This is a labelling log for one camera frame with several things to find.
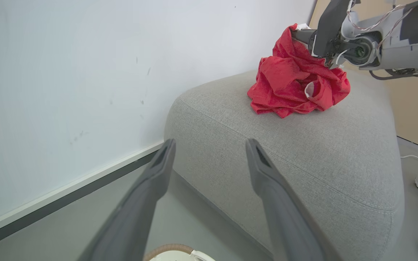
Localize beige perforated plastic laundry basket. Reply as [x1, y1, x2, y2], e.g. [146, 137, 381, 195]
[143, 244, 216, 261]

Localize white wire with connector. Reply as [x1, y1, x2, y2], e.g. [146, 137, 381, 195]
[334, 49, 349, 69]

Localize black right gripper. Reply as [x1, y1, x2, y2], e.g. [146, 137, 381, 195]
[292, 0, 352, 67]

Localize red garment with lettering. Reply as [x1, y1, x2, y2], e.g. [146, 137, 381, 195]
[247, 24, 351, 119]

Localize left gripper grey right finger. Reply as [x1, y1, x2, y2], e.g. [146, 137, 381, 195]
[245, 139, 340, 261]

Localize grey fabric sofa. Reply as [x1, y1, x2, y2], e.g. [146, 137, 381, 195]
[164, 69, 405, 261]

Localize red white twisted wires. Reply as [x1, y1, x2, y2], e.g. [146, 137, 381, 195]
[346, 4, 414, 46]

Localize white grey skirting board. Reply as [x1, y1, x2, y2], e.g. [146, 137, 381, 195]
[0, 141, 165, 252]

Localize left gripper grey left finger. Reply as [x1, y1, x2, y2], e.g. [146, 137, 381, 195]
[78, 139, 177, 261]

